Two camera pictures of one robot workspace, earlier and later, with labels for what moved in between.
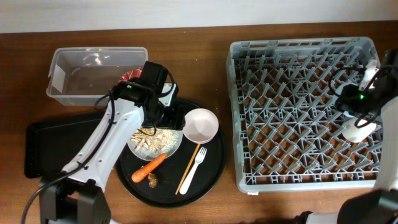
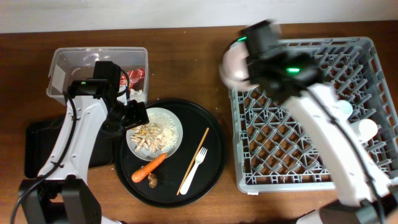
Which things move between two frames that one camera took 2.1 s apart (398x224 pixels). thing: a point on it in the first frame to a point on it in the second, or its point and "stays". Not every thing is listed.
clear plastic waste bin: x=84 y=76 stays
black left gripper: x=176 y=119 to x=138 y=116
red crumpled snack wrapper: x=130 y=74 stays
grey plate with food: x=146 y=143 stays
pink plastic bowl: x=201 y=126 to x=232 y=70
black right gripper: x=344 y=101 to x=250 y=72
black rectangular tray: x=51 y=146 stays
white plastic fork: x=199 y=157 stays
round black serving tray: x=159 y=187 stays
